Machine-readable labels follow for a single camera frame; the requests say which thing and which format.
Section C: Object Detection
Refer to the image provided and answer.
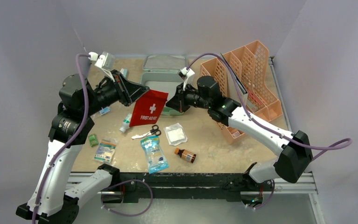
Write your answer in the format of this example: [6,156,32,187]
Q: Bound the bandage box in bag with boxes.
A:
[94,139,118,164]

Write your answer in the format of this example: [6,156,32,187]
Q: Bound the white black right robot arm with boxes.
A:
[166,76,313,190]

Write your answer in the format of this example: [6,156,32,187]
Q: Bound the black handled scissors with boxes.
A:
[131,125,161,140]

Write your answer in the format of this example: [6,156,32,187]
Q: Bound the mint green open case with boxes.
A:
[139,55,188,101]

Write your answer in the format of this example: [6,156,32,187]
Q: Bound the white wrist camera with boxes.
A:
[88,51,116,82]
[178,67,195,91]

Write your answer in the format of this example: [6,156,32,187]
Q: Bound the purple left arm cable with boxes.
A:
[31,53,90,224]

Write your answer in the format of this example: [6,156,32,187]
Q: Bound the peach plastic file organizer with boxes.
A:
[200,40,283,145]

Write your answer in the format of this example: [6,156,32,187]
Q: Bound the white gauze packets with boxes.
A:
[164,123,188,146]

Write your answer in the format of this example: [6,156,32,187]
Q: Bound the blue wet wipes packet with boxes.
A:
[140,136,169,174]

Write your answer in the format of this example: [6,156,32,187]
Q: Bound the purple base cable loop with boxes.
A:
[101,180,154,217]

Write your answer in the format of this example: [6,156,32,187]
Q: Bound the red first aid pouch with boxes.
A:
[129,90,168,127]

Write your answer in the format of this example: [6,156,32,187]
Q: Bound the brown glass medicine bottle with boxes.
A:
[174,148,196,163]

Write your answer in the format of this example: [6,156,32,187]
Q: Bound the white bottle green label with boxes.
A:
[119,113,132,133]

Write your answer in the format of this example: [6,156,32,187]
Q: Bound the small green box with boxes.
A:
[88,133,99,147]

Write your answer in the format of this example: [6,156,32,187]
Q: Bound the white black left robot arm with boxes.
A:
[16,70,149,224]

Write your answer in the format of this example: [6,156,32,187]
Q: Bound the blue white sachet packet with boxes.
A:
[99,106,110,115]

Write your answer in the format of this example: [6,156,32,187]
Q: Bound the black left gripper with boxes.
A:
[82,69,149,116]

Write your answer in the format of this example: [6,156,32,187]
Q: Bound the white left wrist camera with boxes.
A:
[88,51,116,82]

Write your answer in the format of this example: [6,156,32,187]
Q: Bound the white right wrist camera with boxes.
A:
[178,67,195,91]

